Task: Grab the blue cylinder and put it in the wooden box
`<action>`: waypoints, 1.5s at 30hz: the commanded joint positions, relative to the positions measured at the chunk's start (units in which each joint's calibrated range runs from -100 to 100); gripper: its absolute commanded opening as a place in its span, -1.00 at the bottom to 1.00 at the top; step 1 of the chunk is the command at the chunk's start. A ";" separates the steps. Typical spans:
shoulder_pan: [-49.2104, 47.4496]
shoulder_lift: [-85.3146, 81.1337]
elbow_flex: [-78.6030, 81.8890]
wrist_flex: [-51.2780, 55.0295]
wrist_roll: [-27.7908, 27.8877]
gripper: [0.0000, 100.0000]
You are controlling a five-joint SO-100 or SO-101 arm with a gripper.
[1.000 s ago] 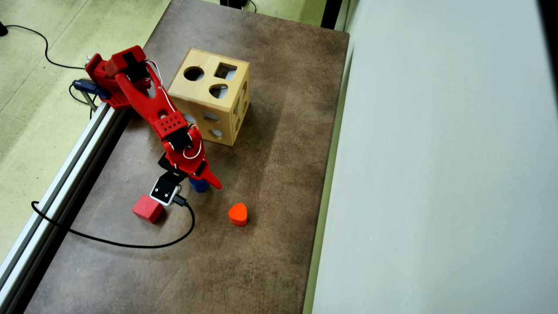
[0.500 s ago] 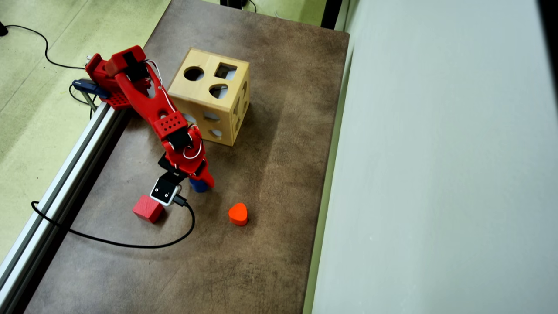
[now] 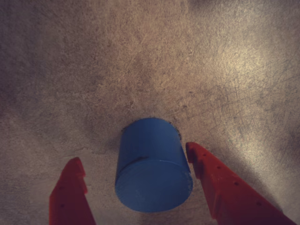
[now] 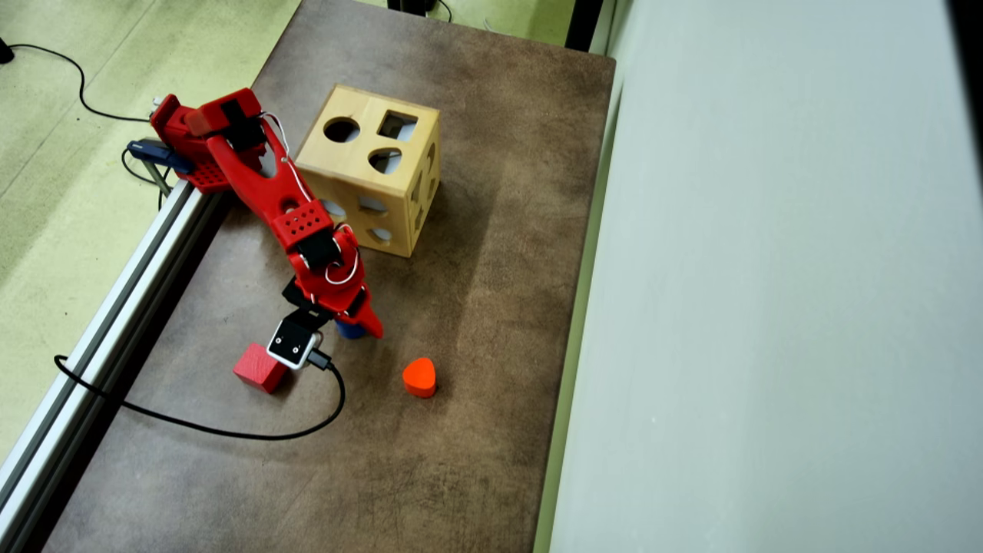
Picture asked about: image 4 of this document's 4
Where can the blue cylinder block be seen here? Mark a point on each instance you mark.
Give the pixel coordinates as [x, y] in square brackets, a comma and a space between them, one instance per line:
[349, 332]

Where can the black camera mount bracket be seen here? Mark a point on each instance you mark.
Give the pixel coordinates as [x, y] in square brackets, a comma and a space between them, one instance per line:
[307, 313]

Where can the red robot arm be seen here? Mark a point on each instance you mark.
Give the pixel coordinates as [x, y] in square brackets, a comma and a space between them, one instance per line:
[253, 180]

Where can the red cube block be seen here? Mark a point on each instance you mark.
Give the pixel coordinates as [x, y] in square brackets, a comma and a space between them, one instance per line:
[257, 370]

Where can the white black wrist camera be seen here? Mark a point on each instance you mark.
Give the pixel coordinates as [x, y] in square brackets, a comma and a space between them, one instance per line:
[292, 342]

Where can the black round foot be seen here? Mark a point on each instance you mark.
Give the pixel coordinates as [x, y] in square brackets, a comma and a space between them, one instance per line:
[411, 6]

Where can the dark vertical post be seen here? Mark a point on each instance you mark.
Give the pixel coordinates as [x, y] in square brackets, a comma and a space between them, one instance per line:
[584, 23]

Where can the wooden shape sorter box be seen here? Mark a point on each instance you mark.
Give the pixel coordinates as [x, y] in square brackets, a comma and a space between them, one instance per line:
[359, 150]

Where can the orange rounded block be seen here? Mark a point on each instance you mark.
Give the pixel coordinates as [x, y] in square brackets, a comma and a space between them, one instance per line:
[418, 375]

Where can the blue table clamp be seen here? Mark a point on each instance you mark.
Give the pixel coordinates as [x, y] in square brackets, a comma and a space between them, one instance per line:
[157, 152]

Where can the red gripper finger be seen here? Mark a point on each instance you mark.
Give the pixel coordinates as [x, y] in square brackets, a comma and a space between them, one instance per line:
[370, 319]

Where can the aluminium profile rail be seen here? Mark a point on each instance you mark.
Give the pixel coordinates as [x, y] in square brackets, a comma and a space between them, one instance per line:
[123, 307]

